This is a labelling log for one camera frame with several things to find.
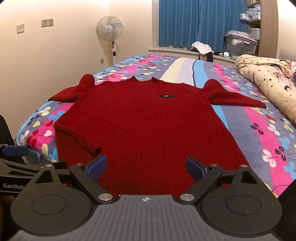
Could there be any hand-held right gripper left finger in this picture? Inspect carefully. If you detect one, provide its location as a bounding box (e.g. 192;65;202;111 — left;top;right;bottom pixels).
35;155;117;205

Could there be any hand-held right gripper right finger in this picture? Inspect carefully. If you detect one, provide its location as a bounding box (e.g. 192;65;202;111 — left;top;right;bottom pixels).
179;157;260;204

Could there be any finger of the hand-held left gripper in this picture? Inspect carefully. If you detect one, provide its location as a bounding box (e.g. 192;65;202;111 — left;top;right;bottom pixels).
0;159;68;177
0;144;29;158

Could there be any red knitted sweater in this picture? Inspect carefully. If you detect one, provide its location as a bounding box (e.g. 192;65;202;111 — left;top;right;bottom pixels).
48;74;267;199

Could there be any white clothes pile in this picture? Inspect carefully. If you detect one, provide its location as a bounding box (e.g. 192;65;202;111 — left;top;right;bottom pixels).
191;41;215;55

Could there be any dark cloth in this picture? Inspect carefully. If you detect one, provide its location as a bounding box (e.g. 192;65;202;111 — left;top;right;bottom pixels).
0;113;14;146

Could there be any floral striped blanket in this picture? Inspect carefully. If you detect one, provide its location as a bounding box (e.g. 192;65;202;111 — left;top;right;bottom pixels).
16;54;296;197

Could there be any black cloth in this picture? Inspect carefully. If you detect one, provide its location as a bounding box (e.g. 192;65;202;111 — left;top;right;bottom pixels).
199;52;214;63

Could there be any cream patterned pillow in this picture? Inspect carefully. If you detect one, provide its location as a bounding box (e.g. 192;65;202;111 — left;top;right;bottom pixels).
235;54;296;127

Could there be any white windowsill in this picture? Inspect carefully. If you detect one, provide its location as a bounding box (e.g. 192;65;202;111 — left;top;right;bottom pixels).
149;46;236;61

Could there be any clear plastic storage box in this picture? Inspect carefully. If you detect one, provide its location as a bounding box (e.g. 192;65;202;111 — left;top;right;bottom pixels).
224;30;258;57

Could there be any blue curtain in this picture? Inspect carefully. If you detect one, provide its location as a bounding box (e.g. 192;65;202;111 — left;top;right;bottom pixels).
159;0;249;48

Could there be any wooden shelf unit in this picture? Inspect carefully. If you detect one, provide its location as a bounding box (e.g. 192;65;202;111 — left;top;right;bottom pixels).
239;0;279;57

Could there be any stack of small shelf boxes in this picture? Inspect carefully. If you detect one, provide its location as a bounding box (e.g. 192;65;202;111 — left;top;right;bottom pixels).
240;4;261;22

